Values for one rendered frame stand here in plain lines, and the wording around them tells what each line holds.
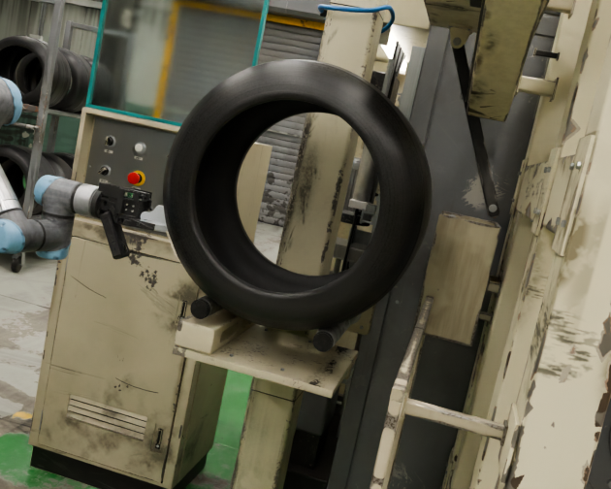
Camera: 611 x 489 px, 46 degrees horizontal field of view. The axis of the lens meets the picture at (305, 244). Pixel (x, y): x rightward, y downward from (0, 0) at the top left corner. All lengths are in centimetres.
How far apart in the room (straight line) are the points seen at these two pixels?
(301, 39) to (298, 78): 971
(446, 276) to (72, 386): 140
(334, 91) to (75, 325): 142
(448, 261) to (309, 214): 38
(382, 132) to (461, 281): 49
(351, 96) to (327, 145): 42
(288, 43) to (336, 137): 939
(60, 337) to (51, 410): 26
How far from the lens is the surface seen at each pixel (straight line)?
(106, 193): 173
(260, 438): 202
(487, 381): 183
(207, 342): 159
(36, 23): 1302
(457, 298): 177
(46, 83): 527
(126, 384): 251
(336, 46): 188
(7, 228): 168
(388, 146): 143
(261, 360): 163
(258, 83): 150
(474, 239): 175
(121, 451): 259
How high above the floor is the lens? 129
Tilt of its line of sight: 8 degrees down
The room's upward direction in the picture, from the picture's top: 12 degrees clockwise
